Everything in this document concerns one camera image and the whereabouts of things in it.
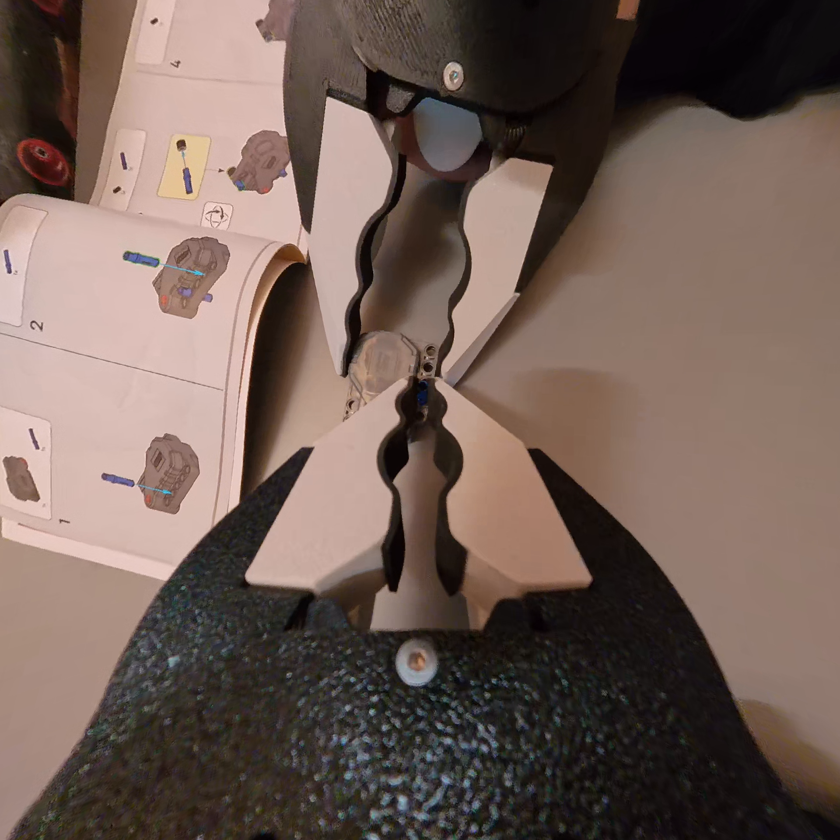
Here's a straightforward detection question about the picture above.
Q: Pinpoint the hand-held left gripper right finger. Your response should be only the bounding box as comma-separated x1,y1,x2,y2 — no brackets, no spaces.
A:
429,378,594,630

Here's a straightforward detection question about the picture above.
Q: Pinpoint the grey toy motor block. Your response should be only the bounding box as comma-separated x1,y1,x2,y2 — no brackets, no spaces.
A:
341,330,440,426

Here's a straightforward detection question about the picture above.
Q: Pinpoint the red plastic wheel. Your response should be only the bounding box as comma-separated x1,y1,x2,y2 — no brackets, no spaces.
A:
16,137,74,189

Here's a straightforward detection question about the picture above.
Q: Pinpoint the dark cloth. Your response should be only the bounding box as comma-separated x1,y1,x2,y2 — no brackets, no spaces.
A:
619,0,840,123

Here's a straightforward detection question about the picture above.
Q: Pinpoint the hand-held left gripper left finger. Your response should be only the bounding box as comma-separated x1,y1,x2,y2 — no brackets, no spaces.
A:
244,379,404,599

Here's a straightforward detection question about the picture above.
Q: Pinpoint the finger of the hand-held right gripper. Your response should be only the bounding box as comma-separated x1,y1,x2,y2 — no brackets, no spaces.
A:
307,97,409,378
441,156,557,387

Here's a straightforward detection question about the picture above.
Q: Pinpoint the open instruction booklet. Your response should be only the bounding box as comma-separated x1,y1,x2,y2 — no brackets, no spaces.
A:
0,0,311,582

